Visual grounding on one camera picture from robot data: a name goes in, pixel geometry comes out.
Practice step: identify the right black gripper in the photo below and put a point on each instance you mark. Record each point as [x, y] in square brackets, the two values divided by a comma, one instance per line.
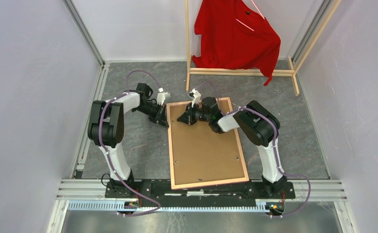
[187, 117]

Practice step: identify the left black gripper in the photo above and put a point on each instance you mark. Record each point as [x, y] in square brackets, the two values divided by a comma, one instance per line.
[160, 118]

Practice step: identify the brown cardboard backing board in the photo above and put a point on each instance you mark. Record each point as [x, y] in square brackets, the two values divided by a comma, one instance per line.
[205, 148]

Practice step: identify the pink wooden picture frame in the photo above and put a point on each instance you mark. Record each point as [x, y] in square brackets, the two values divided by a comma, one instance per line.
[169, 151]

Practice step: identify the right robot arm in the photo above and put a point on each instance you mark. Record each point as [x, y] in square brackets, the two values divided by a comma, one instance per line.
[257, 123]

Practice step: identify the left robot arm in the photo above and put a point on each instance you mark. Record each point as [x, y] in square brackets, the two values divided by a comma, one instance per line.
[106, 127]

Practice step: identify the red t-shirt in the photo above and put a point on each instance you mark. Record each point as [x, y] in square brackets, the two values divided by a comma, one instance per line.
[225, 44]

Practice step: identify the wooden clothes rack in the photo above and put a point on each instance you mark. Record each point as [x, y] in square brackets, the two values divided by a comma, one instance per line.
[311, 36]

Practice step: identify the pink clothes hanger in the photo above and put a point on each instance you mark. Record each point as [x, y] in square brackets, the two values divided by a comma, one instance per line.
[248, 15]

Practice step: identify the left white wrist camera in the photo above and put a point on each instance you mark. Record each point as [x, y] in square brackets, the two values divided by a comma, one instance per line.
[162, 96]

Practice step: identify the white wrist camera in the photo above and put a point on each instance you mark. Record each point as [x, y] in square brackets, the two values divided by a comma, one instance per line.
[195, 96]
[162, 96]

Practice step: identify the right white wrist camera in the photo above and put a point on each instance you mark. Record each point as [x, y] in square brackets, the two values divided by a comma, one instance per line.
[195, 96]

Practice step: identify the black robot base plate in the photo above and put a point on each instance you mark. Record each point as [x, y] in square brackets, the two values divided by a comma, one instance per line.
[154, 193]

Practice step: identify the white slotted cable duct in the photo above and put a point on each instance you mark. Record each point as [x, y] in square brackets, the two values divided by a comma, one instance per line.
[125, 206]

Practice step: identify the aluminium rail frame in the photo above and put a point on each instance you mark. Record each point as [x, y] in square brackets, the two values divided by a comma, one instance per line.
[320, 206]

